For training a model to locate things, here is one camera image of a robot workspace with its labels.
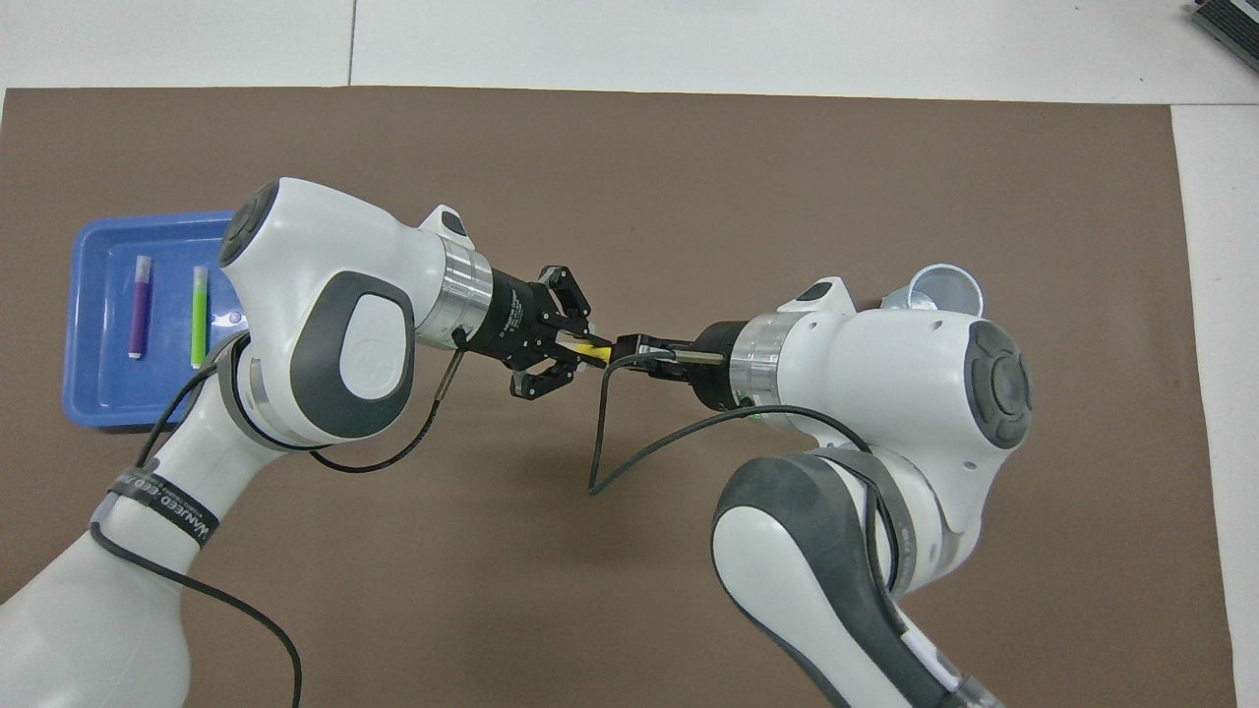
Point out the blue plastic tray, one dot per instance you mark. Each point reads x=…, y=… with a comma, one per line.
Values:
x=98, y=383

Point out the brown paper table mat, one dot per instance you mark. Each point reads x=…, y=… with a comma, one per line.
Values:
x=629, y=610

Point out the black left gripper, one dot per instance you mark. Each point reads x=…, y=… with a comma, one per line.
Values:
x=511, y=320

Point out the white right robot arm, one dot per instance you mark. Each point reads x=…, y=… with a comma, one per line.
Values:
x=885, y=374

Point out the yellow marker pen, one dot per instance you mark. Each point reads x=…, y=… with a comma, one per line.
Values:
x=593, y=350

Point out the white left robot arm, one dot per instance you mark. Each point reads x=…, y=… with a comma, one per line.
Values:
x=315, y=256

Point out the grey ribbed device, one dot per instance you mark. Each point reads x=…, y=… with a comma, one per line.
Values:
x=1229, y=25

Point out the purple marker pen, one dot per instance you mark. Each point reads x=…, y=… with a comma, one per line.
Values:
x=139, y=310

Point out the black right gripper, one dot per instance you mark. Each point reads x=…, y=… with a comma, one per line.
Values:
x=713, y=369

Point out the green marker pen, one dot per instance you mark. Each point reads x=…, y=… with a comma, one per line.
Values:
x=199, y=324

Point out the clear plastic cup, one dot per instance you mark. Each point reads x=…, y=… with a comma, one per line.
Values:
x=944, y=290

